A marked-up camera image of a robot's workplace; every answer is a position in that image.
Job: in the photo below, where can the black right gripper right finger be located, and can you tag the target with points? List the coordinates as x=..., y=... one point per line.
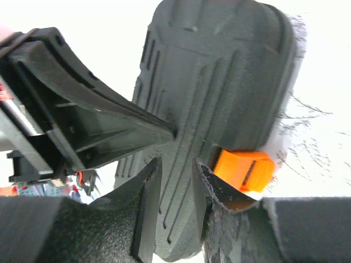
x=241, y=229

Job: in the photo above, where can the black plastic tool case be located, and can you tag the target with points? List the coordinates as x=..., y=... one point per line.
x=216, y=72

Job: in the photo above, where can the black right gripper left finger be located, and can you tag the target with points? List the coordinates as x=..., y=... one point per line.
x=117, y=227

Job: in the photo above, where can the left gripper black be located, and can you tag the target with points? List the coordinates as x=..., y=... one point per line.
x=60, y=118

